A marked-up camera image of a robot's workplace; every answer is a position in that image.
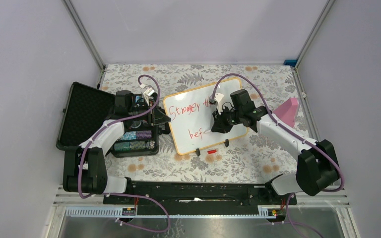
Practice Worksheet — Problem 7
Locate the pink wedge block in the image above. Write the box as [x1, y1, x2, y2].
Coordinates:
[273, 98, 300, 128]

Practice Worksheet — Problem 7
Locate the red marker cap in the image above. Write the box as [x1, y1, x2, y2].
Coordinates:
[207, 149, 217, 154]

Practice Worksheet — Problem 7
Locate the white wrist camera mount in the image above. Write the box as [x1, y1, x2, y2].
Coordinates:
[209, 93, 224, 115]
[141, 86, 155, 99]

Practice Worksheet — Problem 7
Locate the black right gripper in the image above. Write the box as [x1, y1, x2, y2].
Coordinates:
[211, 105, 243, 134]

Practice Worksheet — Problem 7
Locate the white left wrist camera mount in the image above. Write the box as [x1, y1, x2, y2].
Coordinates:
[141, 86, 155, 99]

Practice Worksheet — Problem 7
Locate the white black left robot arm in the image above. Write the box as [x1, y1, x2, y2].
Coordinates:
[63, 89, 170, 204]

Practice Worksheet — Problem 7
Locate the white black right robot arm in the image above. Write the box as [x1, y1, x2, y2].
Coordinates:
[209, 89, 342, 204]

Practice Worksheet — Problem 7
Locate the blue corner bracket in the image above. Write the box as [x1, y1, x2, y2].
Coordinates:
[283, 59, 298, 67]

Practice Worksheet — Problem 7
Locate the black poker chip case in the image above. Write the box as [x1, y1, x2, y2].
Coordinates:
[56, 82, 170, 158]

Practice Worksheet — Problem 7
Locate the yellow framed whiteboard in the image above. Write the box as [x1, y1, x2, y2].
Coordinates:
[163, 83, 248, 155]

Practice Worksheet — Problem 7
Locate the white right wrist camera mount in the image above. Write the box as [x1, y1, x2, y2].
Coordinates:
[209, 93, 224, 115]

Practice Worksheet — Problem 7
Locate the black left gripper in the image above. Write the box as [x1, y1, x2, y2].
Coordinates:
[128, 99, 171, 125]

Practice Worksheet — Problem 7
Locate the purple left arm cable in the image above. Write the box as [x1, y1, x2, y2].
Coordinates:
[78, 74, 172, 233]

